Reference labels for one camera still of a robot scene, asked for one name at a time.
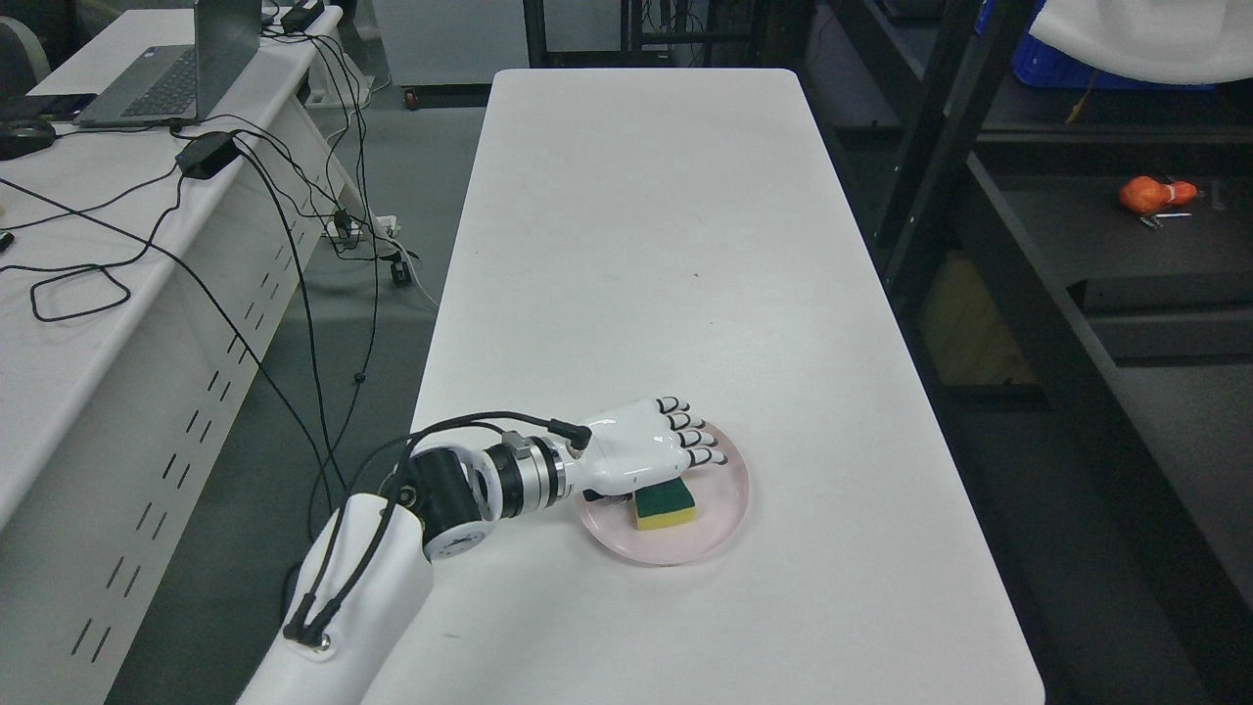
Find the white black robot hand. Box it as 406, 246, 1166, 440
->
568, 397, 728, 496

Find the green yellow sponge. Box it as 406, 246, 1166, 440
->
632, 478, 697, 531

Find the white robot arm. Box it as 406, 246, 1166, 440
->
237, 483, 434, 704

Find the white cloth sheet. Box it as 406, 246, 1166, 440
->
1027, 1, 1252, 85

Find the pink plate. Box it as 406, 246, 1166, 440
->
576, 421, 752, 566

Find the white power strip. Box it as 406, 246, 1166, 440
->
325, 215, 398, 249

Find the black metal rack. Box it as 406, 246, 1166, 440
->
803, 1, 1250, 704

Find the white side desk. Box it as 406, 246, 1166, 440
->
1, 41, 357, 704

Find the black power adapter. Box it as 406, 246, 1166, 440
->
175, 131, 241, 180

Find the blue plastic crate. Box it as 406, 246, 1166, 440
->
1012, 34, 1215, 91

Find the orange plush toy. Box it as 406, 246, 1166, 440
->
1118, 175, 1198, 215

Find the grey laptop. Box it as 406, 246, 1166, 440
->
74, 1, 262, 128

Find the black computer mouse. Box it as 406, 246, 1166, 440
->
0, 119, 58, 162

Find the black desk cable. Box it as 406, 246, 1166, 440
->
0, 177, 187, 323

